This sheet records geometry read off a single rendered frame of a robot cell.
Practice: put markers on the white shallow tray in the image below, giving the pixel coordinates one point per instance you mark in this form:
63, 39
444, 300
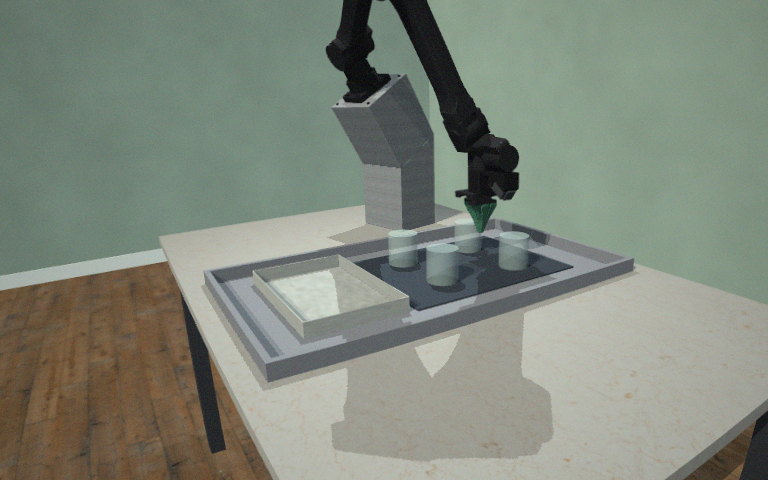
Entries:
324, 286

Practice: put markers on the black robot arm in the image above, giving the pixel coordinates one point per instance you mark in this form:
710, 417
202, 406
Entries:
455, 103

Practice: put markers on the clear glass jar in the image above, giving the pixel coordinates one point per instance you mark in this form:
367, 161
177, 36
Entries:
442, 264
513, 250
402, 246
466, 236

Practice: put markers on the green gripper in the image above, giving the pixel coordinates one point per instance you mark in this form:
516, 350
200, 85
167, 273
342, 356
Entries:
478, 205

